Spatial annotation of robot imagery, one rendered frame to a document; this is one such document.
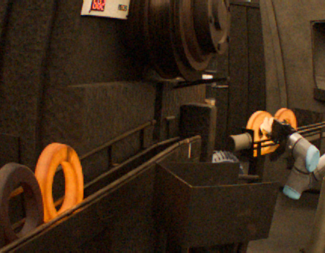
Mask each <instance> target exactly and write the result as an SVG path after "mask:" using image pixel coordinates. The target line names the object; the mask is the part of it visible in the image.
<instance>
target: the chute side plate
mask: <svg viewBox="0 0 325 253"><path fill-rule="evenodd" d="M190 144H191V150H190V157H189V149H190ZM200 154H201V139H199V140H197V141H194V142H190V143H188V144H185V145H181V146H179V147H178V148H176V149H175V150H173V151H171V152H170V153H169V154H167V155H166V156H164V157H162V158H161V159H160V160H158V161H157V162H160V163H172V162H189V163H192V160H193V159H195V158H197V157H199V161H198V162H199V163H200ZM154 177H155V163H153V164H152V165H150V166H148V167H147V168H145V169H144V170H143V171H142V172H140V173H137V174H136V175H135V176H133V177H132V178H130V179H128V180H126V181H125V182H124V183H121V184H120V185H119V186H117V187H115V188H114V189H113V190H110V192H108V193H106V194H104V195H102V196H101V197H99V198H98V199H96V200H94V201H93V202H91V203H89V204H88V205H86V206H84V208H81V209H79V210H78V211H77V212H74V214H72V215H70V216H68V217H66V218H64V219H63V220H61V221H60V222H58V223H57V224H55V225H53V226H51V227H50V228H48V229H46V230H45V231H43V232H41V233H40V234H38V235H36V236H34V237H33V238H31V239H30V240H29V241H28V240H27V241H26V242H24V243H23V244H22V245H19V246H18V247H16V248H14V249H13V250H11V251H9V252H8V253H70V252H71V251H74V250H75V249H77V248H78V247H79V246H80V245H82V244H84V243H85V242H87V241H88V240H89V239H91V238H93V237H94V236H96V235H97V234H99V233H101V232H102V231H103V219H104V218H107V217H110V216H111V215H114V222H117V221H118V220H120V219H121V218H123V217H124V216H125V215H126V214H128V213H130V212H131V211H132V210H134V209H135V208H136V207H138V206H140V205H141V204H143V203H144V202H145V201H146V200H148V199H149V198H150V197H153V196H154V194H153V186H154Z"/></svg>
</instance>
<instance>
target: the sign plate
mask: <svg viewBox="0 0 325 253"><path fill-rule="evenodd" d="M98 1H99V3H100V2H101V3H100V4H101V5H102V4H104V0H102V1H101V0H95V3H96V4H94V0H84V3H83V8H82V10H81V15H83V16H84V15H85V16H93V17H105V18H107V17H108V18H113V19H119V20H126V19H127V15H128V9H129V2H130V0H105V1H106V2H105V4H104V5H102V8H103V10H102V9H101V6H100V5H99V4H98V3H97V2H98ZM97 5H98V7H96V8H95V6H97ZM97 8H99V9H97Z"/></svg>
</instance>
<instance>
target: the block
mask: <svg viewBox="0 0 325 253"><path fill-rule="evenodd" d="M216 112H217V109H216V106H214V105H204V104H201V103H196V102H190V103H186V104H184V106H183V107H182V127H181V132H187V133H200V134H201V154H200V163H209V162H213V148H214V139H215V129H216Z"/></svg>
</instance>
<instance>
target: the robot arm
mask: <svg viewBox="0 0 325 253"><path fill-rule="evenodd" d="M285 121H287V120H285V119H284V120H283V121H282V122H281V121H279V120H278V119H274V118H273V117H271V119H270V121H268V117H266V118H265V121H264V123H263V124H262V125H261V126H260V129H261V131H262V133H263V134H264V136H265V137H267V138H269V139H270V141H272V142H274V143H277V144H278V146H277V147H276V148H275V150H274V151H273V152H272V153H271V154H270V155H269V156H268V157H269V158H270V159H269V160H270V161H271V162H273V161H277V160H278V159H279V158H280V157H281V155H282V154H283V153H284V152H286V153H287V155H289V156H291V157H292V158H293V159H294V160H295V161H296V162H295V163H294V167H293V168H292V171H291V173H290V176H289V178H288V181H287V183H286V184H285V186H284V191H283V193H284V194H285V195H286V196H288V197H289V198H292V199H295V200H297V199H298V198H299V197H300V196H301V193H302V192H303V191H304V190H307V189H309V188H311V187H313V186H314V185H315V184H316V183H317V182H319V181H320V180H321V179H322V178H323V177H324V176H325V154H324V155H323V156H322V157H321V158H320V153H319V150H318V149H316V147H315V146H313V145H312V144H310V143H309V142H307V141H306V139H304V138H303V137H302V136H301V135H299V134H298V133H297V130H296V129H294V128H293V127H292V126H291V124H290V123H289V122H288V121H287V123H288V124H285Z"/></svg>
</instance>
